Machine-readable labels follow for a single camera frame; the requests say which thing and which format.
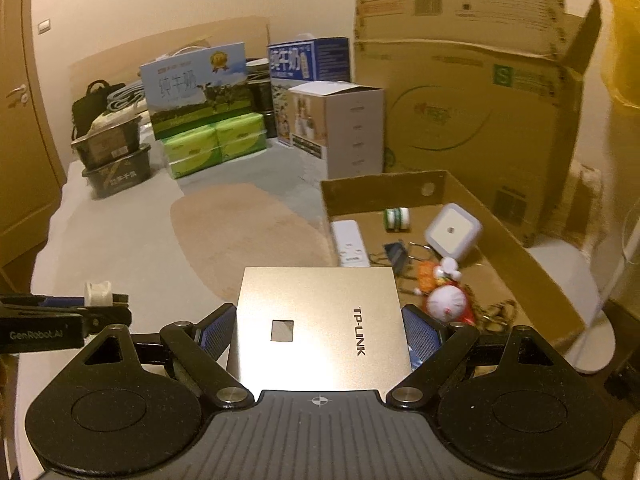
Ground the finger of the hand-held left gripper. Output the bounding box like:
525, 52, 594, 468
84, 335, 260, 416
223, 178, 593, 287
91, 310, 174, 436
80, 305, 133, 338
0, 294, 87, 317

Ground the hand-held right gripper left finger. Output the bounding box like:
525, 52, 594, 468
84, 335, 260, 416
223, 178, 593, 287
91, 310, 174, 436
80, 304, 254, 409

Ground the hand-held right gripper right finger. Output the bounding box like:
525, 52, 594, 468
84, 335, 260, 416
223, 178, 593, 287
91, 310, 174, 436
387, 305, 563, 408

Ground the white plug adapter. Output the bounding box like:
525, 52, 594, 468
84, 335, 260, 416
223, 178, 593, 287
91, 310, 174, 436
84, 280, 130, 307

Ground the round cat figure toy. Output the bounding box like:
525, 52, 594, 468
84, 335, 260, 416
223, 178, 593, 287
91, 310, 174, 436
425, 282, 476, 325

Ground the small orange toy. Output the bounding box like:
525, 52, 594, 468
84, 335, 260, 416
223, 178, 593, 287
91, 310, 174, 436
417, 260, 443, 293

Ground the small white figure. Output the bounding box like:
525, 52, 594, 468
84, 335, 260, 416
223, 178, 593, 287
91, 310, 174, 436
434, 256, 463, 281

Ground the gold metal leaf holder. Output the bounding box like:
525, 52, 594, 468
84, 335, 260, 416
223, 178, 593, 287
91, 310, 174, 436
407, 242, 518, 333

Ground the blue binder clip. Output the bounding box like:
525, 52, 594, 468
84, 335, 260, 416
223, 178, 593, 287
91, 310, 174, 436
382, 241, 408, 273

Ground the gold square panel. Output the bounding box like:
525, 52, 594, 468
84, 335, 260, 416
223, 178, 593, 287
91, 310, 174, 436
226, 266, 413, 392

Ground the square white night light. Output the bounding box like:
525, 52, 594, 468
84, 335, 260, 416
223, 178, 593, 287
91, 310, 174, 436
424, 203, 483, 264

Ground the white remote control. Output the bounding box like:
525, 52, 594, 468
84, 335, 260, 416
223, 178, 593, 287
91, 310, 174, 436
331, 220, 371, 268

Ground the shallow cardboard box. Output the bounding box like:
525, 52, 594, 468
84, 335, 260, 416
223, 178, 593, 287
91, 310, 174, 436
320, 170, 587, 356

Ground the green lip balm jar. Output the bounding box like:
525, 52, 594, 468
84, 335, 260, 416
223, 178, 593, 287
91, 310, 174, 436
384, 206, 413, 232

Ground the wooden door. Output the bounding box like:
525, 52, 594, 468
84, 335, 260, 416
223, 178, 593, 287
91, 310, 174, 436
0, 0, 68, 286

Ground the white fan stand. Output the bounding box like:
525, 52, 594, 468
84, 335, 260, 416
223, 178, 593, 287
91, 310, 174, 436
570, 200, 640, 373

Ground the green tissue pack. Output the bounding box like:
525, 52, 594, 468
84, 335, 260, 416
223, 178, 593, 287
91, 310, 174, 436
164, 125, 223, 181
215, 112, 267, 163

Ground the black bag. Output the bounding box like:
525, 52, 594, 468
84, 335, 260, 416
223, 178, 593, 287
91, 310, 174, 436
71, 80, 127, 141

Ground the black case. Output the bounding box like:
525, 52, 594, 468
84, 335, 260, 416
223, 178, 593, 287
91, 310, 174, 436
602, 300, 640, 401

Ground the grey striped cloth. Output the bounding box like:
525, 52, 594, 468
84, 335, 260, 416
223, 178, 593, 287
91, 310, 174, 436
106, 82, 148, 113

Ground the white appliance box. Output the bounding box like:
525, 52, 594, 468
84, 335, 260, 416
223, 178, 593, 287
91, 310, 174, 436
287, 81, 385, 181

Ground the large tall cardboard box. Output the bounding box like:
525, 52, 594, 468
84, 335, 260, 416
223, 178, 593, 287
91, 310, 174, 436
354, 0, 603, 248

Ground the dark green box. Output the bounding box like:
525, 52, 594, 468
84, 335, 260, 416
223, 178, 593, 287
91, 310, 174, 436
246, 60, 278, 139

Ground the cow picture milk box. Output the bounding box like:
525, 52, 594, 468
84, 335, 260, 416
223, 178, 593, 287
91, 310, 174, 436
139, 40, 249, 141

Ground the blue milk carton box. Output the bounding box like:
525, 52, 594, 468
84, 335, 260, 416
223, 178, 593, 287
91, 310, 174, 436
267, 36, 351, 148

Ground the yellow plastic bag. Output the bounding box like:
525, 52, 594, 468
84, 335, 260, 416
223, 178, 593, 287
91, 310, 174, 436
602, 0, 640, 111

